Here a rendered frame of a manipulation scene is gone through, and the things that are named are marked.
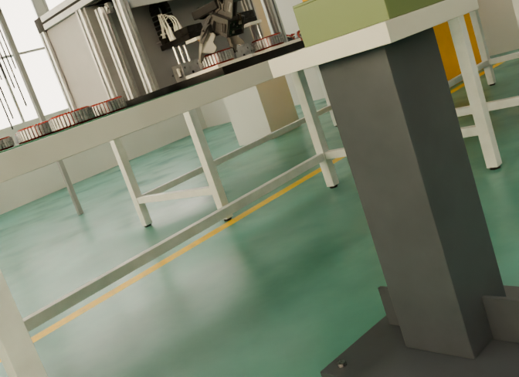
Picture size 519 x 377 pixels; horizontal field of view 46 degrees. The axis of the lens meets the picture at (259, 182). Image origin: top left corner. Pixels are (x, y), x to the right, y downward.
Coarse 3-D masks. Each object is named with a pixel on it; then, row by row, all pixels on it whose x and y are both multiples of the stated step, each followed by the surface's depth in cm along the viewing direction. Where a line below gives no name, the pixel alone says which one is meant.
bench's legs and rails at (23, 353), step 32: (480, 96) 252; (320, 128) 317; (480, 128) 256; (320, 160) 316; (256, 192) 282; (192, 224) 257; (0, 288) 110; (96, 288) 221; (0, 320) 109; (32, 320) 203; (0, 352) 112; (32, 352) 113
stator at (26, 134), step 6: (48, 120) 163; (30, 126) 160; (36, 126) 160; (42, 126) 161; (48, 126) 161; (18, 132) 161; (24, 132) 160; (30, 132) 160; (36, 132) 160; (42, 132) 160; (48, 132) 161; (54, 132) 163; (18, 138) 163; (24, 138) 160; (30, 138) 160
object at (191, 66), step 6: (192, 60) 191; (174, 66) 190; (180, 66) 188; (186, 66) 189; (192, 66) 191; (198, 66) 193; (174, 72) 191; (186, 72) 189; (192, 72) 191; (180, 78) 190
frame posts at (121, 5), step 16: (112, 0) 172; (272, 0) 215; (128, 16) 173; (256, 16) 223; (272, 16) 216; (112, 32) 180; (128, 32) 172; (256, 32) 223; (112, 48) 180; (128, 64) 182; (144, 64) 174; (128, 80) 182; (144, 80) 176; (128, 96) 183
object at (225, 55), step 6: (228, 48) 179; (210, 54) 177; (216, 54) 176; (222, 54) 177; (228, 54) 178; (234, 54) 181; (198, 60) 180; (204, 60) 178; (210, 60) 177; (216, 60) 177; (222, 60) 177; (228, 60) 179; (204, 66) 179; (210, 66) 178
